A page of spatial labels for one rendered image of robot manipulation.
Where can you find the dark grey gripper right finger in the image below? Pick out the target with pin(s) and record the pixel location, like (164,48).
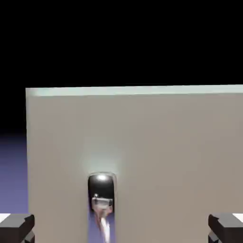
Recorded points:
(226,227)

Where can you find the beige cabinet door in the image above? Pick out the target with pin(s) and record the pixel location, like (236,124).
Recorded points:
(161,151)

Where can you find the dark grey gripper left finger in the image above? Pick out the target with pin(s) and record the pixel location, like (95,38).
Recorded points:
(15,226)

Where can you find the beige painted cabinet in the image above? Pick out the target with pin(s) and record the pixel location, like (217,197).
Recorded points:
(132,90)

